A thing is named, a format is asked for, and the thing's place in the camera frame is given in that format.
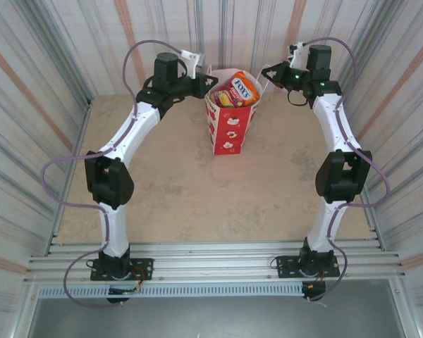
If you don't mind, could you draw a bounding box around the orange Fox's fruits candy bag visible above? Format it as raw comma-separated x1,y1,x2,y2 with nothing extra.
211,71,261,108

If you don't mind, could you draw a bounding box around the red and white paper bag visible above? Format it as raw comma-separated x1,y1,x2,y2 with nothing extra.
202,65,269,156

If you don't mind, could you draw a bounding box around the base wiring connector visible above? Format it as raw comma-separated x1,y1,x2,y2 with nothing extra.
301,270,328,304
107,267,145,306

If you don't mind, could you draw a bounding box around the aluminium side rail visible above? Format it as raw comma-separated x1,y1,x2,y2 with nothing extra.
333,94,387,251
44,98,94,254

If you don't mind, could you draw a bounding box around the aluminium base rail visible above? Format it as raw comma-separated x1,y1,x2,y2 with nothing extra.
23,239,408,282

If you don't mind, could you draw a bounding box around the slotted metal cable duct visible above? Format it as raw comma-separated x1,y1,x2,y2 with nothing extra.
37,283,304,299

